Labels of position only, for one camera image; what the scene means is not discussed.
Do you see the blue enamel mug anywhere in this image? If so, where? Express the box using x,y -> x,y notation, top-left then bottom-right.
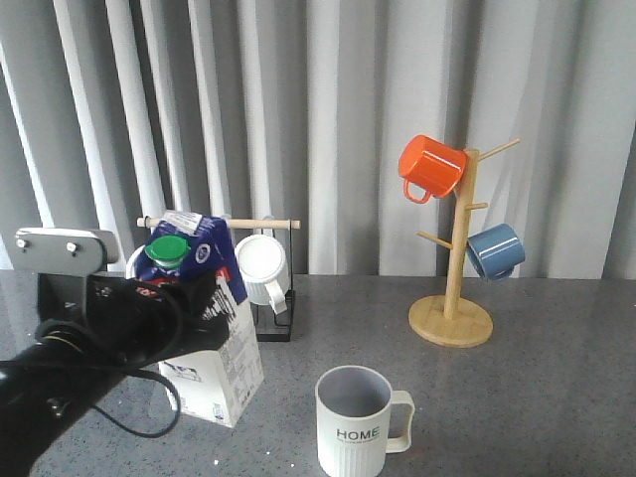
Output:
466,224 -> 526,281

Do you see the grey curtain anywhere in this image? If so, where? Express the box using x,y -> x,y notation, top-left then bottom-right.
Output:
1,1 -> 635,279

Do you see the white HOME mug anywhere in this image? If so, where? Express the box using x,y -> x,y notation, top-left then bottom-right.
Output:
314,365 -> 415,476

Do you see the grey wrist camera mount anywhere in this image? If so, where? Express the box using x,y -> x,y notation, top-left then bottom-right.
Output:
7,228 -> 119,277

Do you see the blue white milk carton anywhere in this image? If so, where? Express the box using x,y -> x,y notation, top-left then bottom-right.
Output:
134,210 -> 265,429

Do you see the white ribbed mug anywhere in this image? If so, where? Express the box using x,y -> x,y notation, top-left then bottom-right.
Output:
235,235 -> 290,315

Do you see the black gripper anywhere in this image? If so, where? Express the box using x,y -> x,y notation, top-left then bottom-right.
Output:
37,270 -> 230,369

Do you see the orange enamel mug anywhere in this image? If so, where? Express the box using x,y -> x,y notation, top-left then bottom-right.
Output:
398,135 -> 468,204

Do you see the white smiley mug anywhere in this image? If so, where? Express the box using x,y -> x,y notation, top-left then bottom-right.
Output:
125,245 -> 144,279

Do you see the black wire mug rack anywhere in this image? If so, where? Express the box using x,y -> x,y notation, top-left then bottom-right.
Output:
135,211 -> 300,342

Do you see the wooden mug tree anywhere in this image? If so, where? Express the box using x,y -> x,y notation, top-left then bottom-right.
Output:
408,138 -> 521,348

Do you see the black cable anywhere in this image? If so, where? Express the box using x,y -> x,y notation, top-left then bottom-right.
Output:
0,285 -> 188,439

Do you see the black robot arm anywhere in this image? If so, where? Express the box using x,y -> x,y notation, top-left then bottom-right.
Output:
1,271 -> 229,476

